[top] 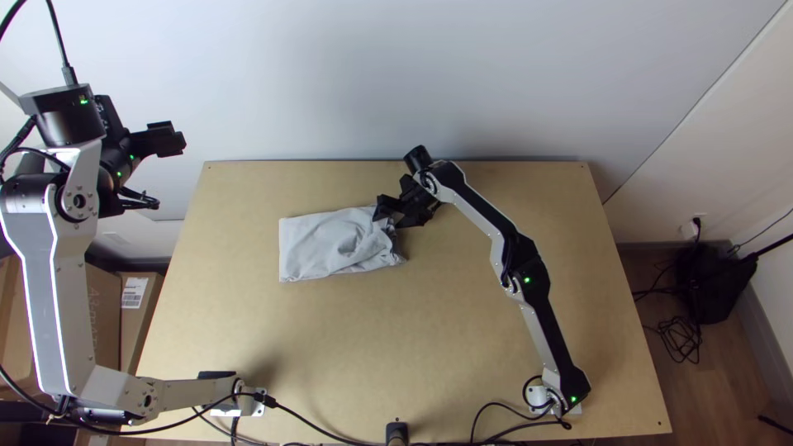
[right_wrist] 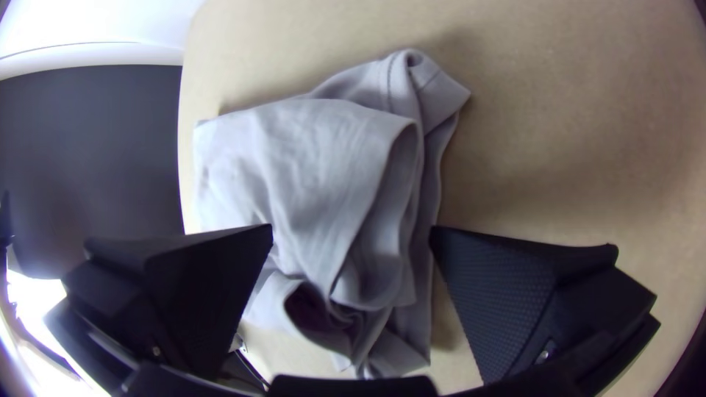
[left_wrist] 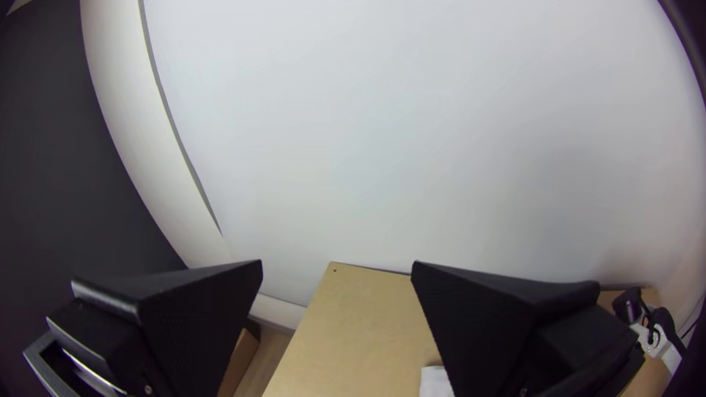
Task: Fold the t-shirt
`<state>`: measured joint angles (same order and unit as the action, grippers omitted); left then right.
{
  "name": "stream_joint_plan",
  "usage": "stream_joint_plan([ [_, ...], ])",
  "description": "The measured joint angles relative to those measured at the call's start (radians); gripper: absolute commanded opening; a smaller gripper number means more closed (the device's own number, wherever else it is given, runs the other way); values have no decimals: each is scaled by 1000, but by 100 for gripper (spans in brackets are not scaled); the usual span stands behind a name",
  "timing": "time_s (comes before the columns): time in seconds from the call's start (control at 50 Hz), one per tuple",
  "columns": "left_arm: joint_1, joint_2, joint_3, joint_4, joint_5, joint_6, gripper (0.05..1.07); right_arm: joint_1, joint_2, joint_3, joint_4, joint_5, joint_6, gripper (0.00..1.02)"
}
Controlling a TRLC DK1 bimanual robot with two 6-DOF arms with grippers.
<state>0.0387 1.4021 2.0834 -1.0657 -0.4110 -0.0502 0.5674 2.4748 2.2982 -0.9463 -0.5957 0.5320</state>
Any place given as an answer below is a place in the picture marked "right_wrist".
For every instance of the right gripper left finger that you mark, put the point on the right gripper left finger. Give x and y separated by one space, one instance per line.
187 287

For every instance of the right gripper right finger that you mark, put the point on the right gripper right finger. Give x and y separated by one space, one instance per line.
513 298

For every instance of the grey t-shirt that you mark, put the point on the grey t-shirt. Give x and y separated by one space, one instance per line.
331 182

